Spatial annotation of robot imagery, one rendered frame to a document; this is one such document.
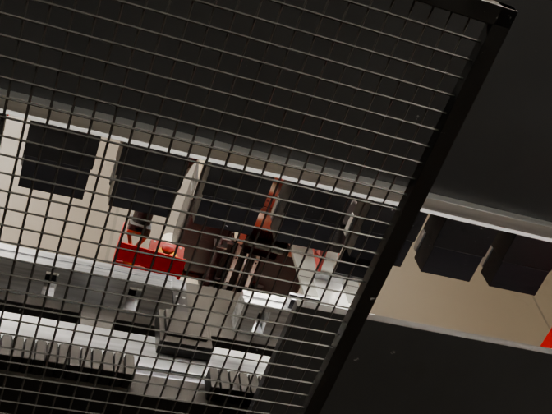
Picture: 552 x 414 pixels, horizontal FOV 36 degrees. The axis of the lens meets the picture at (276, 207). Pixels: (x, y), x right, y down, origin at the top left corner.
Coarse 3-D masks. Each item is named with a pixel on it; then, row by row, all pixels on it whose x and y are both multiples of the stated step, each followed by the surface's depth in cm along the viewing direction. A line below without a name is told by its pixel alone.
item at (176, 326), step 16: (176, 288) 203; (160, 320) 188; (176, 320) 188; (192, 320) 190; (208, 320) 193; (160, 336) 183; (176, 336) 185; (208, 336) 187; (160, 352) 184; (192, 352) 185
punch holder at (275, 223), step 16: (288, 192) 198; (304, 192) 197; (320, 192) 198; (336, 192) 199; (304, 208) 200; (336, 208) 201; (272, 224) 207; (288, 224) 201; (304, 224) 202; (288, 240) 204; (304, 240) 204; (320, 240) 205
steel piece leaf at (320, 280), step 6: (318, 276) 228; (324, 276) 229; (318, 282) 227; (324, 282) 229; (330, 282) 230; (336, 282) 230; (342, 282) 230; (318, 288) 225; (330, 288) 227; (336, 288) 228; (342, 288) 229; (318, 294) 222; (324, 294) 223; (330, 294) 224; (336, 294) 225; (342, 294) 226; (324, 300) 221; (330, 300) 222; (336, 300) 223; (342, 300) 224
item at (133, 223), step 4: (136, 212) 250; (132, 216) 255; (136, 216) 250; (140, 216) 250; (144, 216) 250; (152, 216) 252; (132, 220) 251; (136, 220) 250; (132, 224) 248; (136, 224) 249; (140, 224) 250; (144, 224) 251; (148, 224) 252; (132, 228) 248; (140, 228) 248; (148, 228) 249; (148, 232) 249
